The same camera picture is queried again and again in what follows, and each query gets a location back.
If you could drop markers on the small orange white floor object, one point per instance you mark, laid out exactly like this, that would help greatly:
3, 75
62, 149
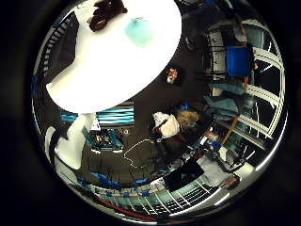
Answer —
172, 75

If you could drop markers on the brown plush toy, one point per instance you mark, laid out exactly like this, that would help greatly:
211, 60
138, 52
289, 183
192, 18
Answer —
105, 14

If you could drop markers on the person with blonde hair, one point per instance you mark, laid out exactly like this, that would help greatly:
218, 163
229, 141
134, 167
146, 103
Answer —
175, 125

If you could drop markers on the teal tool cart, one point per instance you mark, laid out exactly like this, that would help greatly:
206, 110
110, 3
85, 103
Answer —
103, 139

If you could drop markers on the teal striped panel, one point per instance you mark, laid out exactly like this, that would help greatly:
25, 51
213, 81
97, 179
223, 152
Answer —
116, 115

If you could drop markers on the blue denim jacket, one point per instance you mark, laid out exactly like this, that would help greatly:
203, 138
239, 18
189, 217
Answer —
224, 102

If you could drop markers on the wooden stick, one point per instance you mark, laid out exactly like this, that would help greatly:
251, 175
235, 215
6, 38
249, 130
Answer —
231, 130

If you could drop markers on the blue plastic chair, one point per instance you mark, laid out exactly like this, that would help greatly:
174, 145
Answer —
239, 61

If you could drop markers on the black laptop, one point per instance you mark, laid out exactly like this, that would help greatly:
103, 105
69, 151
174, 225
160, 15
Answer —
183, 174

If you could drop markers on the black slatted plastic crate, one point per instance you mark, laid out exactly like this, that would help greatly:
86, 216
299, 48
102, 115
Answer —
62, 50

